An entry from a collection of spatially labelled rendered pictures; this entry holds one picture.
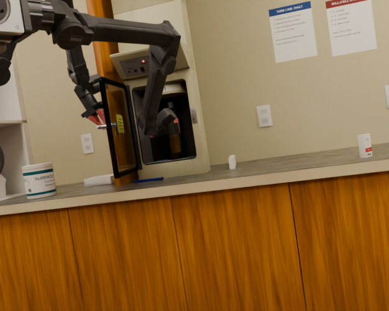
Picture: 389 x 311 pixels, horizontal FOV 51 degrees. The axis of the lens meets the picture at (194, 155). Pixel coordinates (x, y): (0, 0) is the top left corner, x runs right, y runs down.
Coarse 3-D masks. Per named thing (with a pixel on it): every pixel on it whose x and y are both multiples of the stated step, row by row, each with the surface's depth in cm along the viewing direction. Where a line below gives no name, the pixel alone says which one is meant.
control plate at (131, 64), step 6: (126, 60) 177; (132, 60) 177; (138, 60) 177; (144, 60) 177; (126, 66) 180; (132, 66) 179; (138, 66) 179; (144, 66) 179; (126, 72) 182; (132, 72) 182; (138, 72) 182; (144, 72) 182
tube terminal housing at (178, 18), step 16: (176, 0) 179; (128, 16) 185; (144, 16) 183; (160, 16) 182; (176, 16) 180; (128, 48) 186; (192, 48) 190; (192, 64) 185; (128, 80) 188; (144, 80) 186; (176, 80) 185; (192, 80) 181; (192, 96) 181; (192, 160) 184; (208, 160) 191; (144, 176) 189; (160, 176) 188; (176, 176) 186
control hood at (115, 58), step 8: (144, 48) 173; (184, 48) 174; (112, 56) 176; (120, 56) 176; (128, 56) 176; (136, 56) 175; (184, 56) 174; (176, 64) 177; (184, 64) 177; (120, 72) 183
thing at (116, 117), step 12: (108, 96) 162; (120, 96) 177; (120, 108) 175; (120, 120) 173; (108, 132) 157; (120, 132) 171; (120, 144) 169; (132, 144) 184; (120, 156) 167; (132, 156) 182; (120, 168) 165
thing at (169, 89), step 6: (168, 84) 187; (174, 84) 187; (180, 84) 190; (168, 90) 186; (174, 90) 186; (180, 90) 187; (186, 90) 192; (162, 96) 201; (168, 96) 202; (174, 96) 202
